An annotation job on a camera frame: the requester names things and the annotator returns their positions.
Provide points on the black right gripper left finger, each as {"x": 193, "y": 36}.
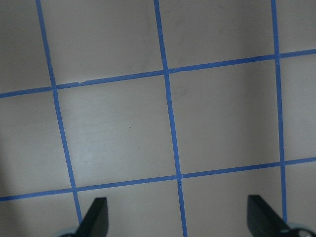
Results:
{"x": 96, "y": 220}

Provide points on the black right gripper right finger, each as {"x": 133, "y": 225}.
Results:
{"x": 263, "y": 221}

